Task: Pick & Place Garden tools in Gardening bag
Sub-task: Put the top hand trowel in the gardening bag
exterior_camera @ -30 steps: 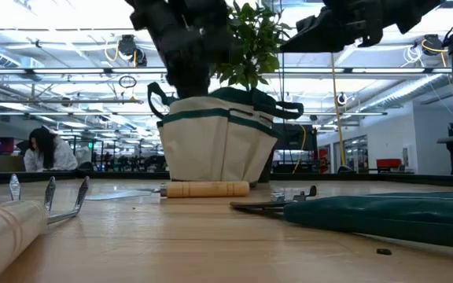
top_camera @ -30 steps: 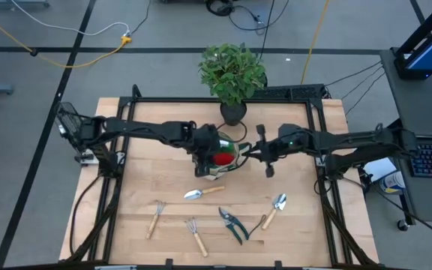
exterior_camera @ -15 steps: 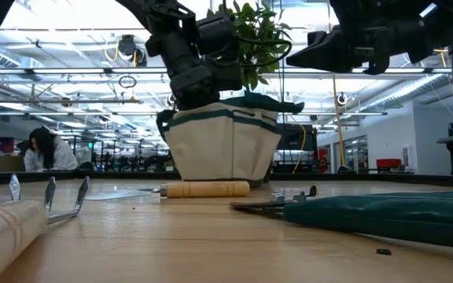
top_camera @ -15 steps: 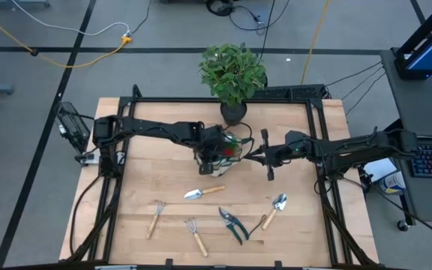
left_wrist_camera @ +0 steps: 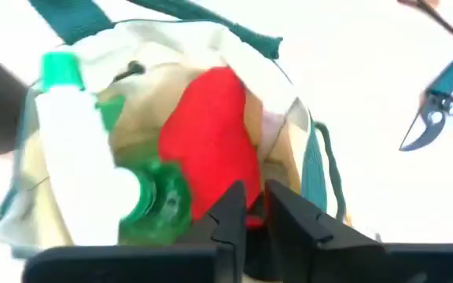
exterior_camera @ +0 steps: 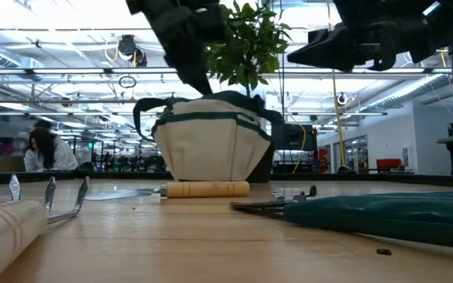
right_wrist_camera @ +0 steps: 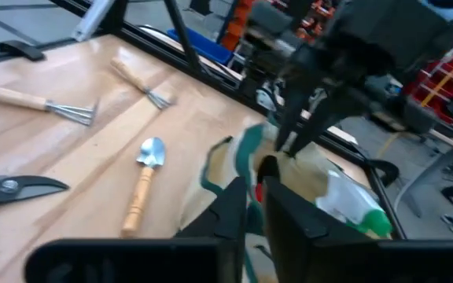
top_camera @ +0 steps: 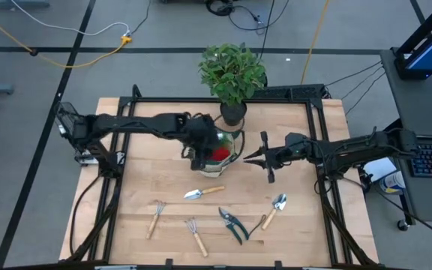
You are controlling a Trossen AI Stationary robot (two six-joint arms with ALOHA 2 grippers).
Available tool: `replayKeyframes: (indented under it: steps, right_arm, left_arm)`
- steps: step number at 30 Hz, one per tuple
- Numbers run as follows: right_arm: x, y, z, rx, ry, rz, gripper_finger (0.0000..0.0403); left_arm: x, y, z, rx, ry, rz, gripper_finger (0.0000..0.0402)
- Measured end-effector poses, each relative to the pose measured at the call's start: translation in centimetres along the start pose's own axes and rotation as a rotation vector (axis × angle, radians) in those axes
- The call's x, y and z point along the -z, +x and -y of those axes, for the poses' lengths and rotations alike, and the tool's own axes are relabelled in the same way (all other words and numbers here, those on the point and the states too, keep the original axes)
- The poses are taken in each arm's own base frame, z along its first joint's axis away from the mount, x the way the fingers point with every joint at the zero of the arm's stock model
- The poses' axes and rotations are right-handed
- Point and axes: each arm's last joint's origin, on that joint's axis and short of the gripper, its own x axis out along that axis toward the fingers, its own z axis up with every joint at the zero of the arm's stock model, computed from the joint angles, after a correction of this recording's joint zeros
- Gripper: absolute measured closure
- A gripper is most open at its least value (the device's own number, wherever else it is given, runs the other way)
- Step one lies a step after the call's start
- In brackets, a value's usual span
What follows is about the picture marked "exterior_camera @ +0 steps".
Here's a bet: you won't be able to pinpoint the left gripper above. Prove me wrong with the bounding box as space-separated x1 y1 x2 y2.
125 0 228 96

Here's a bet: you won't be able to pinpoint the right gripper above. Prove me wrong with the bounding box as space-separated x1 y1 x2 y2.
286 15 450 73

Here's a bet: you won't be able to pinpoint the wooden handle garden trowel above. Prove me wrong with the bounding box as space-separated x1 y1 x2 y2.
84 180 252 202

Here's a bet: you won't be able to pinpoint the green handle pruning shears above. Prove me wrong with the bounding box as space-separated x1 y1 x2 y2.
229 185 453 252

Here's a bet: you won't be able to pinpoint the wooden handle hand rake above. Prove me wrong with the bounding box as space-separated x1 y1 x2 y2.
0 171 90 283

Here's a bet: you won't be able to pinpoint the cream green gardening bag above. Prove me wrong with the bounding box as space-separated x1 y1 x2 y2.
132 90 285 183

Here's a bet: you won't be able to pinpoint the potted green plant black pot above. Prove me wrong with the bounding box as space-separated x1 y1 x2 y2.
205 0 293 184

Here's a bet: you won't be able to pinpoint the black vented equipment box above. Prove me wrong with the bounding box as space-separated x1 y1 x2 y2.
271 123 319 153

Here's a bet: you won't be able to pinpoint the red container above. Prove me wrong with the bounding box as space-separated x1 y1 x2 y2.
375 157 403 171

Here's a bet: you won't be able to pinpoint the ceiling cord reel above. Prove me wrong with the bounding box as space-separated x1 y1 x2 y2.
116 34 149 68

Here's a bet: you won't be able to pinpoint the yellow cord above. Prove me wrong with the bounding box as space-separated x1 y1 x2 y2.
330 70 348 169

